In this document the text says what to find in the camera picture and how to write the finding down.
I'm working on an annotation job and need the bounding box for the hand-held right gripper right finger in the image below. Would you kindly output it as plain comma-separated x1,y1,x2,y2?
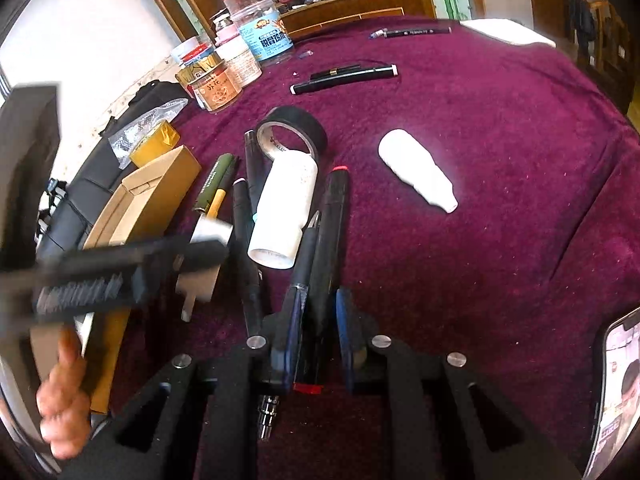
335,287,583,480

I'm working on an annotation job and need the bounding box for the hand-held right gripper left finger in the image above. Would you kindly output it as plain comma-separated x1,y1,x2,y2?
60,285,311,480

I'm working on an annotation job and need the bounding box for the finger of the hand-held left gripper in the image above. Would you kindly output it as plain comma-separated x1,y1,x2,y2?
150,237,230,277

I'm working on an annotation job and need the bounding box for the metal plate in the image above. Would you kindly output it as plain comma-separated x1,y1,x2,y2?
179,216,235,323

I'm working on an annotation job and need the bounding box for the black pen with silver tip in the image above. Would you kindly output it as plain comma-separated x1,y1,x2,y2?
257,210,321,441

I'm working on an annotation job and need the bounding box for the cardboard box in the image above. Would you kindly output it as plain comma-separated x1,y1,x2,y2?
75,145,202,416

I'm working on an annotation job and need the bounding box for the white plastic tube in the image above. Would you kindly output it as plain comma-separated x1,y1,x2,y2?
247,154,320,269

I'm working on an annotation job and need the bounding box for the black marker with red cap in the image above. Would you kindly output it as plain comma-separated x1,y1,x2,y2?
292,164,351,395

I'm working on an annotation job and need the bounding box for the black tape roll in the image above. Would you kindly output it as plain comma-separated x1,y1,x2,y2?
256,106,328,163

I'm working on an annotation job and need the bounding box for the white plastic bottle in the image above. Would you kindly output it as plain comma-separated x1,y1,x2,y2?
377,129,459,214

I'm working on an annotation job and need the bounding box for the person's left hand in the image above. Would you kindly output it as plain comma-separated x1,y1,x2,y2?
36,330,94,461

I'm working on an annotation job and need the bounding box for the black leather sofa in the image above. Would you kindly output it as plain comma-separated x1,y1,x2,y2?
35,80,191,263

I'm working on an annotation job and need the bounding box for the green yellow utility knife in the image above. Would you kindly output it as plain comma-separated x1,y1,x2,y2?
192,152,238,222

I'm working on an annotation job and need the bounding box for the gold box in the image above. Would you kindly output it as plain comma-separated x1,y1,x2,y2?
129,120,181,167

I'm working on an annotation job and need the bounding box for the clear plastic bag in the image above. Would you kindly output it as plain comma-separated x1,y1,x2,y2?
107,99,190,171

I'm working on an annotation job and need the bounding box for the purple tablecloth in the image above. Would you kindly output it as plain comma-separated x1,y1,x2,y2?
100,15,640,480

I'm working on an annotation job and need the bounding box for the orange label clear jar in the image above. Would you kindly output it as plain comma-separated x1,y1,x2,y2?
192,67,244,112

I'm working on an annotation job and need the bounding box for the gold red can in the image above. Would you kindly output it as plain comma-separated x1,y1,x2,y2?
175,57,226,98

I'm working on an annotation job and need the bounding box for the small red lid jar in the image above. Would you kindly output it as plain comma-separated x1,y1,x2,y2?
171,42,216,66

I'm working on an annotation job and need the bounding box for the black pen with gold clip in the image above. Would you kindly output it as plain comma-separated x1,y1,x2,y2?
310,62,362,81

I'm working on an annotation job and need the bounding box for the black pen with white ends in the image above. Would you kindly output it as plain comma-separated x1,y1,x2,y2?
290,64,399,95

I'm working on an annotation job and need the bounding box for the pink lid jar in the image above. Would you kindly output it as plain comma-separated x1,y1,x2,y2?
210,10,238,43

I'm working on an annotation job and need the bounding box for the blue label large jar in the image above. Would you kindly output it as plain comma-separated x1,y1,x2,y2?
231,2,295,68

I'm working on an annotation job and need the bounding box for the smartphone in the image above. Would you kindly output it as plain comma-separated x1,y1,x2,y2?
582,307,640,480

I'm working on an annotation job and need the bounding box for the wooden cabinet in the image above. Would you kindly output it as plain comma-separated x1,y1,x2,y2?
275,0,426,41

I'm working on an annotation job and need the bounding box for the thin dark pen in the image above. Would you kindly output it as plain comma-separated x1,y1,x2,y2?
370,26,452,39

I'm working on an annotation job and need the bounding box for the white notebook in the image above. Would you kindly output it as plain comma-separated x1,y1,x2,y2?
460,19,557,48

